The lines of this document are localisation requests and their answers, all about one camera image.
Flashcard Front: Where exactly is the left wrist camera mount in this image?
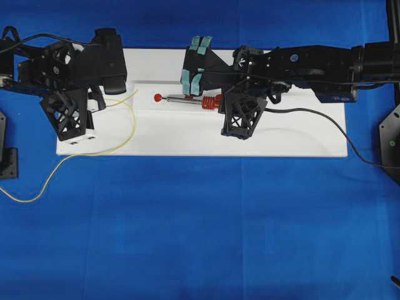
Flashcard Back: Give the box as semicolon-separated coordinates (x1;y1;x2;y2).
40;86;106;144

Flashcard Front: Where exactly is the blue table cloth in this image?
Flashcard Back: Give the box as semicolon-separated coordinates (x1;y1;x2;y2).
1;1;399;299

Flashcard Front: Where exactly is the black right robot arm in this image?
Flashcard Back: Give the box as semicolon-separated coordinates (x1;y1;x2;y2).
181;36;399;104

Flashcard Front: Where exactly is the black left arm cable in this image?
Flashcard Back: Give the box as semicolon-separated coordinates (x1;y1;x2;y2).
0;26;94;54

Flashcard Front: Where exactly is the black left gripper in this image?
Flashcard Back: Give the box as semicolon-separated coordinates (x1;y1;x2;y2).
40;27;127;95

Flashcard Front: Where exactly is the white work board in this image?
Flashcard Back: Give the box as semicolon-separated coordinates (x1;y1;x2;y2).
56;48;348;158

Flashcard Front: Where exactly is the black soldering iron cable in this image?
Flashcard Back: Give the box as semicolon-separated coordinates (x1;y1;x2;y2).
264;107;400;171

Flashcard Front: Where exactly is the yellow solder wire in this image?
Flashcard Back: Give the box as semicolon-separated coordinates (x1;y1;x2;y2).
0;89;139;203

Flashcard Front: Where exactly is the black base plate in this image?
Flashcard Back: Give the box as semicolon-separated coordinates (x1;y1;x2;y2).
379;105;399;184
0;112;18;180

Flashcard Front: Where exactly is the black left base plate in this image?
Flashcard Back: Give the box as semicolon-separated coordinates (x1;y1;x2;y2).
0;112;18;180

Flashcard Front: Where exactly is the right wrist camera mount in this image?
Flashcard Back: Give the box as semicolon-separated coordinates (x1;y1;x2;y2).
218;78;268;140

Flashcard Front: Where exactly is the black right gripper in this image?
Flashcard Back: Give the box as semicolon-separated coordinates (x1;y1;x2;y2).
181;36;272;99

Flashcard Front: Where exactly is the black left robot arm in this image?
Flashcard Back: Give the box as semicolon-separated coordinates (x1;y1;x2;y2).
1;26;128;95

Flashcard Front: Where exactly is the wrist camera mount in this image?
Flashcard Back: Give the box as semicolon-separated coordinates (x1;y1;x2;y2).
218;78;268;140
40;86;106;144

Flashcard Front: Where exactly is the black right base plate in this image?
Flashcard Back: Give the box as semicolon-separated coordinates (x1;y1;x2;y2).
379;105;399;184

